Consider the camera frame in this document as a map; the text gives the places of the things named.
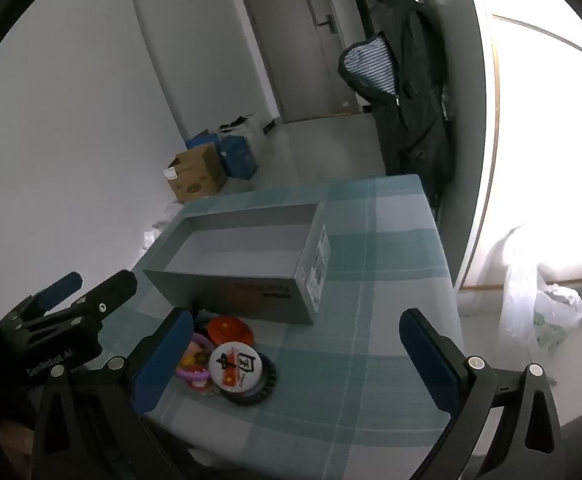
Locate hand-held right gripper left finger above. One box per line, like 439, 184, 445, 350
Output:
31, 306, 195, 480

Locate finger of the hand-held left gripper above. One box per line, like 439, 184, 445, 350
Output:
1, 271, 84, 322
72, 269, 138, 327

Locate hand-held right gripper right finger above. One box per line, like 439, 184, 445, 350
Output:
399, 307, 568, 480

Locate pink toy with purple ring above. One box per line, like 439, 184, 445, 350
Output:
175, 317, 217, 396

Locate grey cardboard box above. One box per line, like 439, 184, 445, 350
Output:
142, 203, 333, 326

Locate white plastic wrap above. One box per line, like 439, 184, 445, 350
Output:
141, 202, 182, 252

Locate red round badge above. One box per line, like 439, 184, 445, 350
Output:
207, 315, 256, 348

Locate teal plaid tablecloth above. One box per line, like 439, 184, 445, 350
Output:
131, 174, 464, 480

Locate white plastic bag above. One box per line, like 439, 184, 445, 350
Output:
498, 225, 582, 358

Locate brown cardboard box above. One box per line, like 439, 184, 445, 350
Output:
163, 142, 228, 203

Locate small blue box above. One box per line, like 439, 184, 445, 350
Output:
186, 130, 222, 151

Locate large blue box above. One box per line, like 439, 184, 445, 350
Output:
218, 135, 258, 179

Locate black hanging coat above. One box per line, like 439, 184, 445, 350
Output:
341, 0, 457, 196

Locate grey door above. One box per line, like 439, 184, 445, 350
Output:
233, 0, 362, 123

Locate striped lined dark hood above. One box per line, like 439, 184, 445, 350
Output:
338, 32, 402, 106

